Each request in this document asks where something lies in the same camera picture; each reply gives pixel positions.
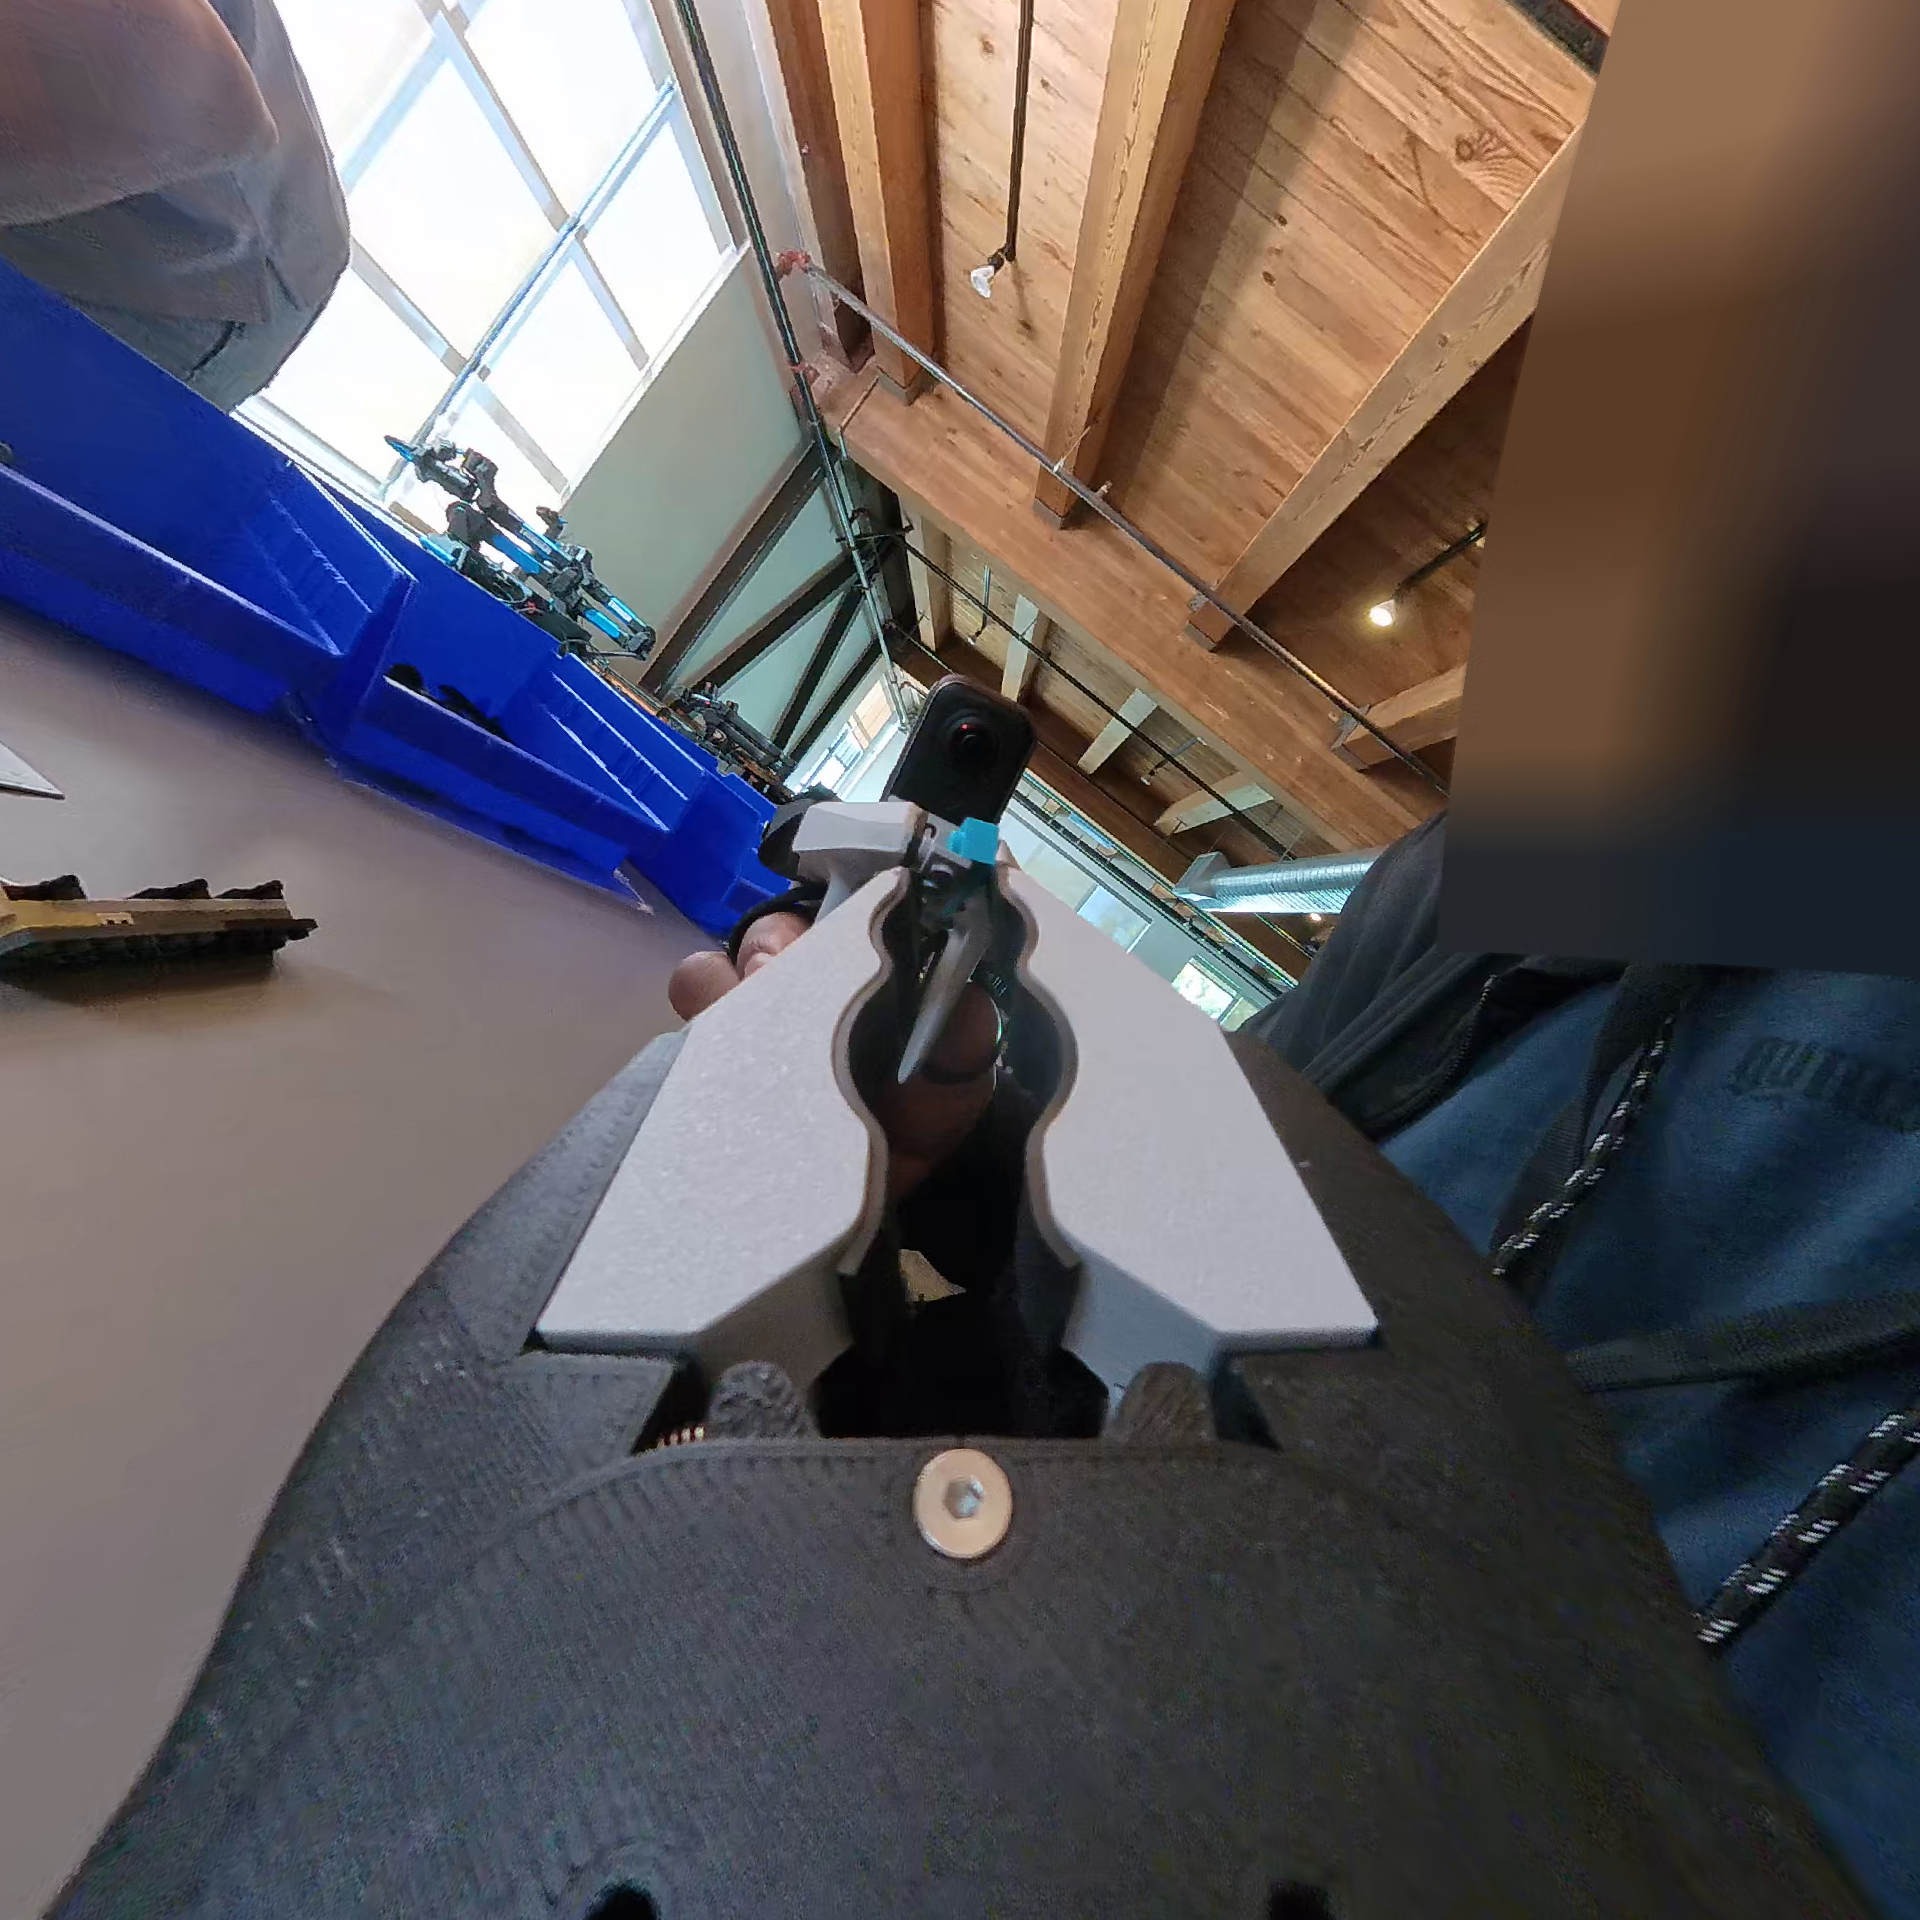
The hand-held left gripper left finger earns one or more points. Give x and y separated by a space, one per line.
705 1200

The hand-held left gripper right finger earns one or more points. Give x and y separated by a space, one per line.
1201 1200

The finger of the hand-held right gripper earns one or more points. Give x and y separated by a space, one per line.
937 991
855 840

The teal toy brick plate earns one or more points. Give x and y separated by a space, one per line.
975 845

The toy truck chassis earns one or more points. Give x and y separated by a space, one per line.
149 921

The grey desk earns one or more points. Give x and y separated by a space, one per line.
301 1126

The person's right hand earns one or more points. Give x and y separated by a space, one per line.
944 1126

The metal ceiling pipe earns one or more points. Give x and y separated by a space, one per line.
1107 516

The blue robot arms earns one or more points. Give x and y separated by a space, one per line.
524 556

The hanging light bulb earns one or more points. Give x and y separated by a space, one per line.
985 273

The person's torso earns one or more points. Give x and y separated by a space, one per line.
1724 1200

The large window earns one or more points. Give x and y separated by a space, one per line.
510 224

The silver ventilation duct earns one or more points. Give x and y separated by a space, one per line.
1291 884

